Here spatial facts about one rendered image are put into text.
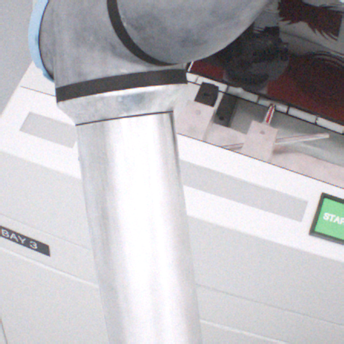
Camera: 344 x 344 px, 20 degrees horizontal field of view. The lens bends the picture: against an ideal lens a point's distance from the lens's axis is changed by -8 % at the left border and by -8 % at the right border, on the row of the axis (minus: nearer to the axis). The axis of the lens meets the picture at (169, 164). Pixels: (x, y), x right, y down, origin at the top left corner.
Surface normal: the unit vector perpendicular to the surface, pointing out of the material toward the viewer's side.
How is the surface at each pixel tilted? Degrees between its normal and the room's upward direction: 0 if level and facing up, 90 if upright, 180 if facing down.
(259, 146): 0
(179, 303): 46
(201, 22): 73
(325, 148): 0
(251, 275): 90
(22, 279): 90
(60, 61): 68
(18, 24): 0
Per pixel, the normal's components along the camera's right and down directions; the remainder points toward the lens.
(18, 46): 0.06, -0.58
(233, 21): 0.52, 0.64
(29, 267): -0.33, 0.75
